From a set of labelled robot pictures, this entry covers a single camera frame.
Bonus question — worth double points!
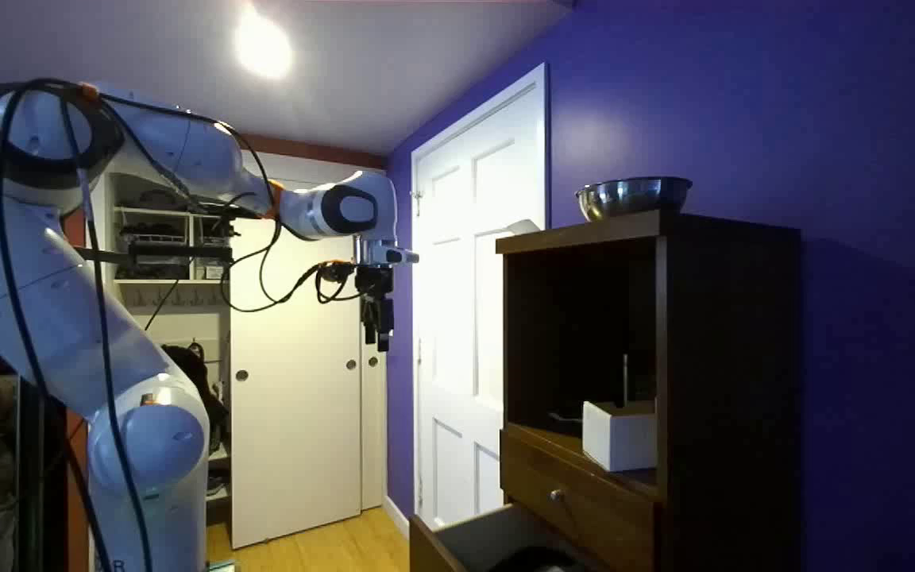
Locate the white box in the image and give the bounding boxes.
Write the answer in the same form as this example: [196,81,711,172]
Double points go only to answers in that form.
[580,397,661,472]

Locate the narrow white closet door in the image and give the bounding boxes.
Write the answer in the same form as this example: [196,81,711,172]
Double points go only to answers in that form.
[356,234,392,514]

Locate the round ceiling light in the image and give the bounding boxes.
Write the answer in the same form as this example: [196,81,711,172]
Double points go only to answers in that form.
[229,4,299,85]

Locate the dark wood cabinet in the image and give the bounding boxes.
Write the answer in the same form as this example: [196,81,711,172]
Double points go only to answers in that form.
[493,205,805,572]

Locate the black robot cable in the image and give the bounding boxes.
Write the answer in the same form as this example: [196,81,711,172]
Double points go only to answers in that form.
[0,75,370,572]

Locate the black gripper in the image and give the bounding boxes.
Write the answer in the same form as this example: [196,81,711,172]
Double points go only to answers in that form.
[353,261,398,354]

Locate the black backpack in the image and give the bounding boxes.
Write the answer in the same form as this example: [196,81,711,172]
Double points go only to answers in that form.
[160,341,235,453]

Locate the white panel door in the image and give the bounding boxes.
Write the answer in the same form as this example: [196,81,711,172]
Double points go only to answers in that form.
[411,61,550,534]

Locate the dark wood drawer with knob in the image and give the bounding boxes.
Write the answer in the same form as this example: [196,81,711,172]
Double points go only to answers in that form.
[496,422,661,572]

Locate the metal bowl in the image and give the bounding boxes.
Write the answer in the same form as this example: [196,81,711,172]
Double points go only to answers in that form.
[573,173,695,224]

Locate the wide white closet door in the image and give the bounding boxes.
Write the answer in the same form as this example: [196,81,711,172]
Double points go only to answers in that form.
[226,215,367,550]

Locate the white closet shelf unit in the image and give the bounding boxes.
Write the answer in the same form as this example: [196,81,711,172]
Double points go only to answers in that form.
[106,172,235,319]

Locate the black tripod pole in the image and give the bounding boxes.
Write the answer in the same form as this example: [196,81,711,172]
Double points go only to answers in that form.
[13,374,70,572]

